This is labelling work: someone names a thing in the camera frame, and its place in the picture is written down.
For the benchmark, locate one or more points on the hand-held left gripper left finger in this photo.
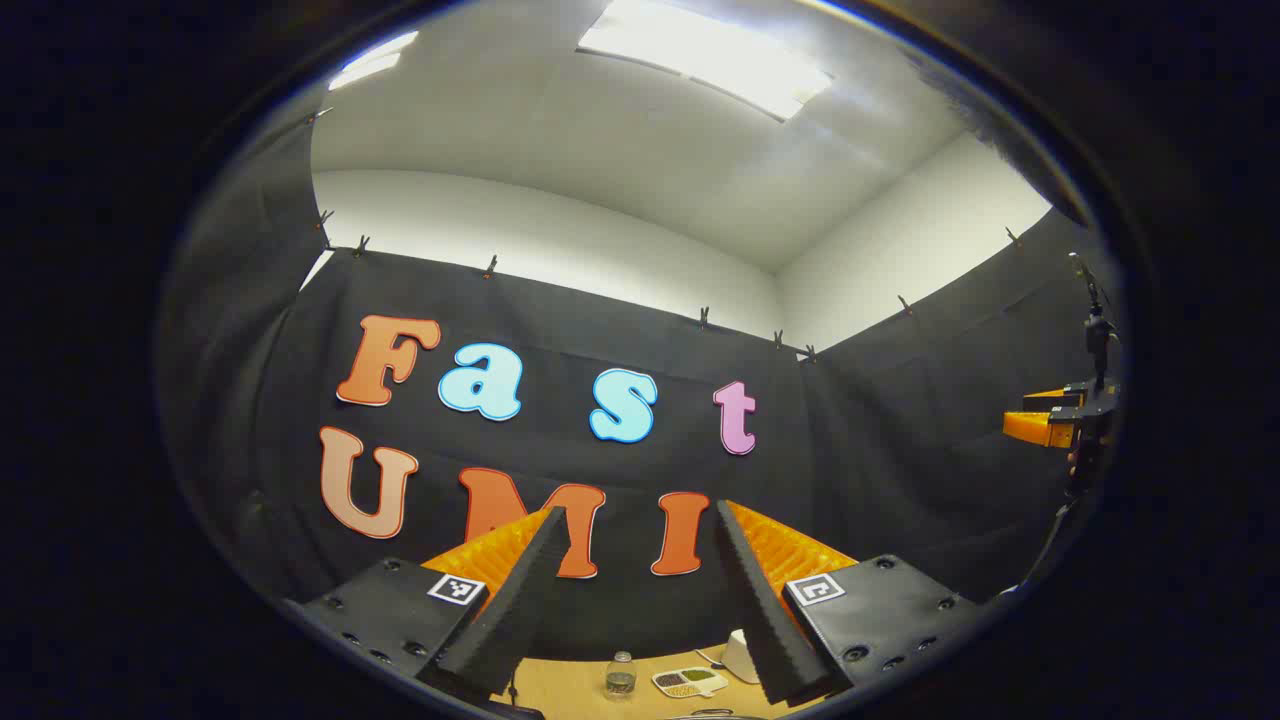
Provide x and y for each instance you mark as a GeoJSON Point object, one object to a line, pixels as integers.
{"type": "Point", "coordinates": [520, 600]}

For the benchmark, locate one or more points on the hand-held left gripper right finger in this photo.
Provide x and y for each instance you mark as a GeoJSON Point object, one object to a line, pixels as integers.
{"type": "Point", "coordinates": [760, 610]}

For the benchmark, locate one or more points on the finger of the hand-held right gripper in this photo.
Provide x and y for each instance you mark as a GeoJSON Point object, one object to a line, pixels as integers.
{"type": "Point", "coordinates": [1035, 428]}
{"type": "Point", "coordinates": [1045, 395]}

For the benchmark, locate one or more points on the white toaster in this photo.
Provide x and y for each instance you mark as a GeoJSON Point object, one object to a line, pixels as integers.
{"type": "Point", "coordinates": [740, 658]}

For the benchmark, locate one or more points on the white divided bean dish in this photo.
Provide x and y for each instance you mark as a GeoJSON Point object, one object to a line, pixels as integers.
{"type": "Point", "coordinates": [690, 682]}

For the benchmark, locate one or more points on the clear plastic water bottle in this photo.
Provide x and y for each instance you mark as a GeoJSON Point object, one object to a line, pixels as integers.
{"type": "Point", "coordinates": [620, 678]}

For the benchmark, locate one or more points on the black backdrop cloth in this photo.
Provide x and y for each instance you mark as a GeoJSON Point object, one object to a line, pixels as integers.
{"type": "Point", "coordinates": [600, 330]}

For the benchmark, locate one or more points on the ceiling light panel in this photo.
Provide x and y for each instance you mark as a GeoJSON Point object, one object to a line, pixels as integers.
{"type": "Point", "coordinates": [710, 55]}
{"type": "Point", "coordinates": [372, 62]}

